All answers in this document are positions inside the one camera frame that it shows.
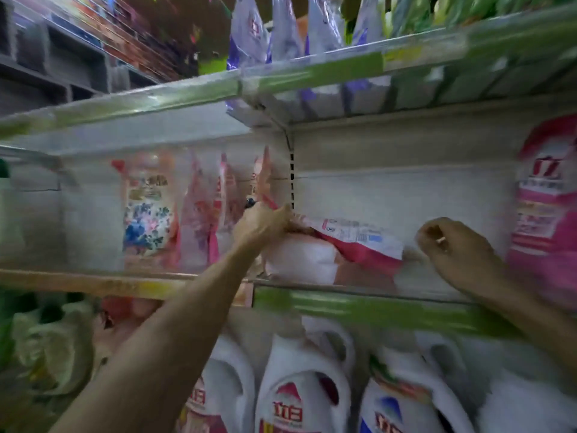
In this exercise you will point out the person's right fingers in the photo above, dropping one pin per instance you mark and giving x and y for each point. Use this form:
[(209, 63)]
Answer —
[(432, 238)]

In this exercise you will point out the row of colourful background goods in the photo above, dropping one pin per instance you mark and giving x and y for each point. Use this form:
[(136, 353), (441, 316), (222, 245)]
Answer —
[(135, 40)]

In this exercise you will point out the pink plastic packet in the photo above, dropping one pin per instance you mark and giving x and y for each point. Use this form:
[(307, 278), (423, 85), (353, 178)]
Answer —
[(119, 320)]

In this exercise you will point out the row of green packets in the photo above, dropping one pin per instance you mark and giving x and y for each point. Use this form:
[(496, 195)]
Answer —
[(473, 11)]

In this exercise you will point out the person's left hand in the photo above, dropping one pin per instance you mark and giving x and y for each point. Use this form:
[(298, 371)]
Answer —
[(259, 225)]

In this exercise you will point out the dark background shelving unit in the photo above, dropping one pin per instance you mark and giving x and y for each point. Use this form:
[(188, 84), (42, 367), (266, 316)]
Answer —
[(49, 63)]

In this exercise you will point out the row of white detergent jugs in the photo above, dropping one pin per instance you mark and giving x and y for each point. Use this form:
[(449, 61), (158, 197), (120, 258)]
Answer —
[(297, 392)]

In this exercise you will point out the person's left forearm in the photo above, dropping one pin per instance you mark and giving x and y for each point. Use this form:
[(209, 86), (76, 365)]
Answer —
[(166, 338)]

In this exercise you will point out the metal shelf board green strip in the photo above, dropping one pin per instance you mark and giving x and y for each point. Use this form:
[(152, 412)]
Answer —
[(360, 311), (315, 74)]

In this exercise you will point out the person's left fingers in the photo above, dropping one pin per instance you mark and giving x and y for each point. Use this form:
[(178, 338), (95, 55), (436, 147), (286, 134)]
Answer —
[(280, 219)]

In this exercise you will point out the person's right hand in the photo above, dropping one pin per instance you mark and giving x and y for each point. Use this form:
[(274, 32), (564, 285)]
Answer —
[(460, 257)]

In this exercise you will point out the pink and white detergent pouch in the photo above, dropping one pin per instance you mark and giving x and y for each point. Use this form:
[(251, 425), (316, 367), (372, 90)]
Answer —
[(324, 259)]

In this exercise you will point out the person's right forearm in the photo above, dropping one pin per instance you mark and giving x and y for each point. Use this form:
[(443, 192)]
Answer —
[(536, 324)]

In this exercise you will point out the pale green plastic bag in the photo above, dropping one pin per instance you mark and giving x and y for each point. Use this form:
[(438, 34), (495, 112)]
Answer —
[(54, 347)]

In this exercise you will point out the floral print detergent pouch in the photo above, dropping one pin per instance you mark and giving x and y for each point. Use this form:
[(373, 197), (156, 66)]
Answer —
[(148, 216)]

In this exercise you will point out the purple and white pouch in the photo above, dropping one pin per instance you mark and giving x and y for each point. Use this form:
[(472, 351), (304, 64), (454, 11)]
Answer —
[(248, 31), (369, 22), (285, 31), (322, 26)]

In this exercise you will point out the large pink detergent bag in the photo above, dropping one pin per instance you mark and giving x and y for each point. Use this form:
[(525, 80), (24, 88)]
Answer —
[(547, 211)]

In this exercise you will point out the pale pink refill pouch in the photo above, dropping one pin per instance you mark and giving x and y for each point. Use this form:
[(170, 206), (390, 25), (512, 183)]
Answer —
[(198, 220), (229, 198), (262, 180)]

